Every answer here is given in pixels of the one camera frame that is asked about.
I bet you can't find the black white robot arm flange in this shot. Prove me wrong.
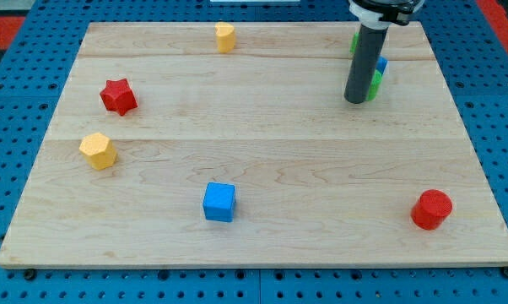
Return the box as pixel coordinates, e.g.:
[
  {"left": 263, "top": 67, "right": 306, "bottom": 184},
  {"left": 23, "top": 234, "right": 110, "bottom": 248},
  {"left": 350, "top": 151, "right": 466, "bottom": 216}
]
[{"left": 349, "top": 0, "right": 425, "bottom": 30}]

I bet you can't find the blue cube block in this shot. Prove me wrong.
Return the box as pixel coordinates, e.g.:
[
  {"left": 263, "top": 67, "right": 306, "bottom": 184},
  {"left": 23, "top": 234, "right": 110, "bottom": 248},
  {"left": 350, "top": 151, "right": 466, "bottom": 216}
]
[{"left": 203, "top": 182, "right": 235, "bottom": 222}]

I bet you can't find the light wooden board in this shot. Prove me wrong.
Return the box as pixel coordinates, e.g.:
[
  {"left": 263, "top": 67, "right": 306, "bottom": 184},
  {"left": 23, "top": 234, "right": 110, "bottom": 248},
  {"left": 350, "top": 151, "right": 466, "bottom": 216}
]
[{"left": 0, "top": 22, "right": 508, "bottom": 269}]

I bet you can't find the yellow heart block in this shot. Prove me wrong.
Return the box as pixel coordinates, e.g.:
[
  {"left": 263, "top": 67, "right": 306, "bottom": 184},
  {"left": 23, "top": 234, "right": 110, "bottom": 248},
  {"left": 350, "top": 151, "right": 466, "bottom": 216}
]
[{"left": 214, "top": 21, "right": 236, "bottom": 53}]

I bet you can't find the green block near rod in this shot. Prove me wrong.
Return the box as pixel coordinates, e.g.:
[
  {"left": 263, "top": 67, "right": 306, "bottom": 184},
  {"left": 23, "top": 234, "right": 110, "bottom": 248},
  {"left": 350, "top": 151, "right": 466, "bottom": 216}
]
[{"left": 365, "top": 69, "right": 383, "bottom": 101}]

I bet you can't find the green block at top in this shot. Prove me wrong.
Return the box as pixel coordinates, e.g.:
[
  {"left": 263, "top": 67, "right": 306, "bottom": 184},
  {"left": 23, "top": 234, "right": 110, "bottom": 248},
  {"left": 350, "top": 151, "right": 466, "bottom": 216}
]
[{"left": 349, "top": 32, "right": 359, "bottom": 54}]

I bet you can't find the red star block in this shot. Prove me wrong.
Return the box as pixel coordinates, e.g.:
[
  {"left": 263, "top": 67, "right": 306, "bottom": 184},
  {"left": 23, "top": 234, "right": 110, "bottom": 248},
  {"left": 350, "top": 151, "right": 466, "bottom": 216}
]
[{"left": 100, "top": 79, "right": 138, "bottom": 116}]

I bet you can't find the blue block behind rod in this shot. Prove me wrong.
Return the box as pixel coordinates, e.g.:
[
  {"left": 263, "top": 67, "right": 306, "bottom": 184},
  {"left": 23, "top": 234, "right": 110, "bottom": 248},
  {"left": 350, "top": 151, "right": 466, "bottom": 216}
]
[{"left": 376, "top": 56, "right": 388, "bottom": 75}]

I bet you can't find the yellow hexagon block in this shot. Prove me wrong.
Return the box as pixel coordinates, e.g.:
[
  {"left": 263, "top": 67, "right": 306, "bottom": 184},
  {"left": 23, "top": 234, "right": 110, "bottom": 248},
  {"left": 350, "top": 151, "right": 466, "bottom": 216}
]
[{"left": 78, "top": 133, "right": 117, "bottom": 171}]

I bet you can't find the red cylinder block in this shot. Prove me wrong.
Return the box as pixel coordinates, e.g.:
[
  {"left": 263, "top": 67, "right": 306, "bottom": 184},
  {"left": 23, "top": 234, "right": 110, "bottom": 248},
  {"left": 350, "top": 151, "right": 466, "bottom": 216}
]
[{"left": 410, "top": 189, "right": 453, "bottom": 231}]

